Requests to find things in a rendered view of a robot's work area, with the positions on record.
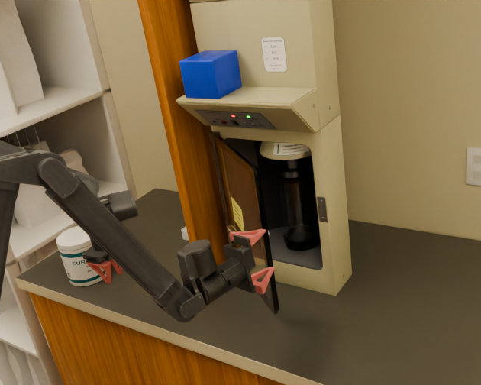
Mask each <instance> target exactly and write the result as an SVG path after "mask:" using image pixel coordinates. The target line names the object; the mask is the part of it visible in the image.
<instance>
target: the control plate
mask: <svg viewBox="0 0 481 385"><path fill-rule="evenodd" d="M195 111H196V112H197V113H199V114H200V115H201V116H202V117H203V118H204V119H206V120H207V121H208V122H210V123H211V124H212V125H221V126H232V127H243V128H264V129H275V130H277V129H276V128H275V127H274V126H273V125H272V124H271V123H270V122H269V121H268V120H267V119H266V118H265V117H264V116H263V115H262V114H261V113H252V112H223V111H209V110H195ZM231 115H235V117H233V116H231ZM247 115H248V116H250V118H248V117H246V116H247ZM213 121H216V122H213ZM221 121H226V122H227V124H226V125H225V124H222V123H221ZM231 121H236V122H237V123H238V124H239V125H234V124H233V123H232V122H231ZM242 122H245V123H246V124H244V125H243V123H242ZM251 123H254V125H251ZM260 123H261V124H263V125H261V126H260Z"/></svg>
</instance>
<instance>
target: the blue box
mask: <svg viewBox="0 0 481 385"><path fill-rule="evenodd" d="M238 62H239V61H238V57H237V51H236V50H204V51H202V52H200V53H197V54H195V55H193V56H190V57H187V58H185V59H183V60H180V61H179V65H180V69H181V74H182V81H183V85H184V90H185V94H186V98H191V99H220V98H222V97H224V96H226V95H228V94H230V93H231V92H233V91H235V90H237V89H239V88H241V87H242V83H241V73H240V68H239V63H238Z"/></svg>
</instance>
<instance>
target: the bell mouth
mask: <svg viewBox="0 0 481 385"><path fill-rule="evenodd" d="M260 154H261V155H263V156H264V157H266V158H270V159H273V160H295V159H300V158H304V157H309V156H311V155H312V151H311V149H310V148H309V147H308V146H307V145H305V144H292V143H283V142H273V141H262V143H261V146H260Z"/></svg>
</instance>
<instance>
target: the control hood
mask: <svg viewBox="0 0 481 385"><path fill-rule="evenodd" d="M176 101H177V103H178V104H179V105H180V106H182V107H183V108H184V109H185V110H186V111H187V112H189V113H190V114H191V115H193V116H194V117H195V118H197V119H198V120H199V121H200V122H201V123H202V124H204V125H210V126H221V125H212V124H211V123H210V122H208V121H207V120H206V119H204V118H203V117H202V116H201V115H200V114H199V113H197V112H196V111H195V110H209V111H223V112H252V113H261V114H262V115H263V116H264V117H265V118H266V119H267V120H268V121H269V122H270V123H271V124H272V125H273V126H274V127H275V128H276V129H277V130H275V129H264V128H252V129H263V130H274V131H295V132H306V133H316V132H317V131H319V129H320V125H319V117H318V100H317V92H316V89H315V88H288V87H252V86H242V87H241V88H239V89H237V90H235V91H233V92H231V93H230V94H228V95H226V96H224V97H222V98H220V99H191V98H186V95H184V96H182V97H180V98H178V99H177V100H176ZM221 127H232V126H221ZM232 128H243V127H232Z"/></svg>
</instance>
